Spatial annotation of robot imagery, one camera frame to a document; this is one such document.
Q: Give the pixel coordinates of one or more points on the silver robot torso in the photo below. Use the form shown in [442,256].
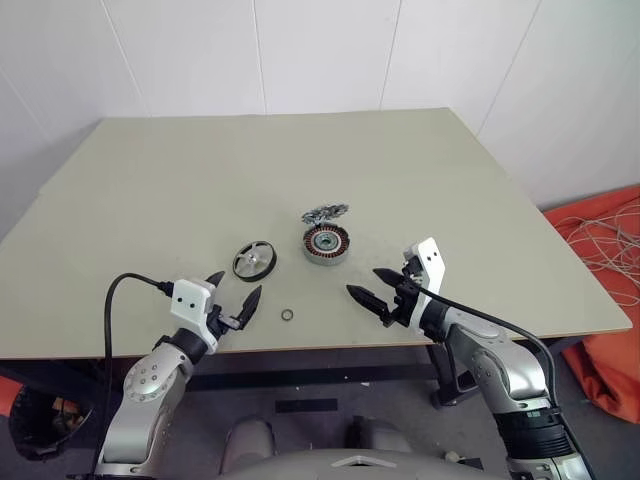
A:
[350,467]

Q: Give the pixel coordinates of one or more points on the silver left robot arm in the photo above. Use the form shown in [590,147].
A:
[145,385]

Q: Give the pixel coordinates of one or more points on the silver motor stator housing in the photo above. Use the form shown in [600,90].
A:
[326,255]

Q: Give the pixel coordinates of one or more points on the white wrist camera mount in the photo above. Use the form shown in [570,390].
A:
[190,300]
[431,265]

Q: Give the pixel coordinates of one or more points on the small white floor object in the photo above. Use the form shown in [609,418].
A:
[453,456]

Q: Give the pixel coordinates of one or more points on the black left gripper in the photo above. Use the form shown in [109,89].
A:
[220,320]

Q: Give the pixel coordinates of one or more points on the grey fan impeller piece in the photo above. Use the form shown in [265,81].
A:
[325,215]

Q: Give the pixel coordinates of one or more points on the grey rounded shape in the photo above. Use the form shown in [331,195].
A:
[250,440]

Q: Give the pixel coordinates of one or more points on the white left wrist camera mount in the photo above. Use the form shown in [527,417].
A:
[190,300]

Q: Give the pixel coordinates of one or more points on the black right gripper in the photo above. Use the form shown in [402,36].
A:
[405,300]

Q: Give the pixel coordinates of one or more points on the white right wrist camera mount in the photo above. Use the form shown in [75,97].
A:
[431,265]

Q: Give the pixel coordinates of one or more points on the orange cloth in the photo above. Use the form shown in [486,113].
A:
[610,370]

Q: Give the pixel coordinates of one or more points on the black bin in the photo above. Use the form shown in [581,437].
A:
[30,440]

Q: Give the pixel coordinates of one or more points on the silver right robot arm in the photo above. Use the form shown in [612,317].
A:
[505,370]

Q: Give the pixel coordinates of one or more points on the small orange object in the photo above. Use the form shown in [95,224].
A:
[6,395]

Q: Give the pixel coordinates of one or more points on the black table frame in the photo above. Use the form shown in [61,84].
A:
[320,372]

